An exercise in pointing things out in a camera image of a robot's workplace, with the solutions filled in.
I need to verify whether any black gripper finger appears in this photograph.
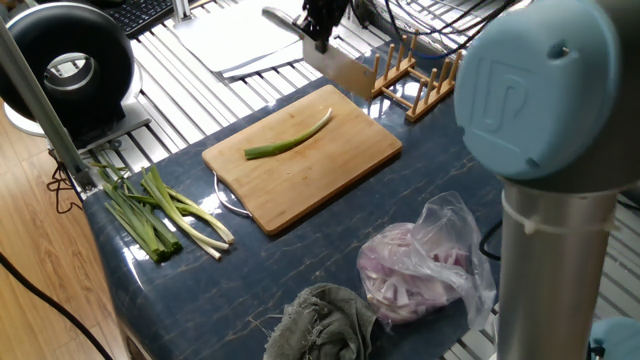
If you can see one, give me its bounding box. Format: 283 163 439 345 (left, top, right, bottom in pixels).
316 22 341 54
298 17 321 44

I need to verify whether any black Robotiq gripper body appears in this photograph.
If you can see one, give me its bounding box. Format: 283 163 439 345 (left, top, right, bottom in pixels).
302 0 351 26

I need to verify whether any steel cleaver knife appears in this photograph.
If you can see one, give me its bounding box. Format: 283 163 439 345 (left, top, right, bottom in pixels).
261 5 377 101

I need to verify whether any single scallion stalk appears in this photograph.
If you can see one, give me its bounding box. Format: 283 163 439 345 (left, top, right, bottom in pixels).
243 107 334 161

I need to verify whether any white blank paper sheet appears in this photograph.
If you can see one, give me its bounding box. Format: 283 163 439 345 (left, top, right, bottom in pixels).
172 0 321 74

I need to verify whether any wooden dish rack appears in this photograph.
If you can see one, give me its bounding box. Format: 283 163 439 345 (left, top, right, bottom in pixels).
369 32 464 124

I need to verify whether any wooden cutting board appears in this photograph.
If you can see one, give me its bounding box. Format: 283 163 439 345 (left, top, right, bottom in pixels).
201 83 404 236

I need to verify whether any black keyboard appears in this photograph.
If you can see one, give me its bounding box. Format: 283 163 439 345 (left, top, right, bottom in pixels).
102 0 176 40

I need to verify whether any dark blue marbled mat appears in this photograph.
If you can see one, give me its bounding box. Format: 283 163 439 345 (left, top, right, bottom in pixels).
82 29 506 360

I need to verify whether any scallion with white stem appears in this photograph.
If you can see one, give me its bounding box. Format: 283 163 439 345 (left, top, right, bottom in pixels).
124 185 236 245
141 165 231 251
139 169 223 261

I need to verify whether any clear plastic bag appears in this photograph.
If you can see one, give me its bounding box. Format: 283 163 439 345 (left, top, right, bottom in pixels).
356 191 498 331

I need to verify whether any green scallion leaves bundle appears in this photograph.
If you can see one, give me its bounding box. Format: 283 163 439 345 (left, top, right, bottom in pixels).
89 160 184 264

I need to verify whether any grey-green rag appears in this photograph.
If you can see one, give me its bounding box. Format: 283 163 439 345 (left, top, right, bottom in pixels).
263 283 379 360

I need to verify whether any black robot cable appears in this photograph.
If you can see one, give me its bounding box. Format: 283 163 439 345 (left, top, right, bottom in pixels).
349 0 516 61

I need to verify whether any silver metal stand post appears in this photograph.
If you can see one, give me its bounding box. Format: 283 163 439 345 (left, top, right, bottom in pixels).
171 0 194 24

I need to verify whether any metal wire loop handle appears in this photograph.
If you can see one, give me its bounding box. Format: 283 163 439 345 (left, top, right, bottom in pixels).
213 171 254 219

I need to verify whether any grey metal base plate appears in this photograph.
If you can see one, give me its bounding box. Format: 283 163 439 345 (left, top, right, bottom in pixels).
47 97 153 154

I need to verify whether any black base cable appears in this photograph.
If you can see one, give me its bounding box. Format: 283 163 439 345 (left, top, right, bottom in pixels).
478 218 504 262

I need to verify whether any aluminium extrusion post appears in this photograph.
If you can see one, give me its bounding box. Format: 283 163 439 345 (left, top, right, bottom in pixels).
0 19 100 197

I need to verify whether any black round ring device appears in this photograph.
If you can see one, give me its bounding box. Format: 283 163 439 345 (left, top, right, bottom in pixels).
0 1 146 141

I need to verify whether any thin dark tangled cable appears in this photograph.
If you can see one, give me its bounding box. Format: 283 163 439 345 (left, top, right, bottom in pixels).
46 149 84 215

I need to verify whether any black floor cable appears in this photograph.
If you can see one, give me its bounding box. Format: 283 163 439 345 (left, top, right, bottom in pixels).
0 252 114 360

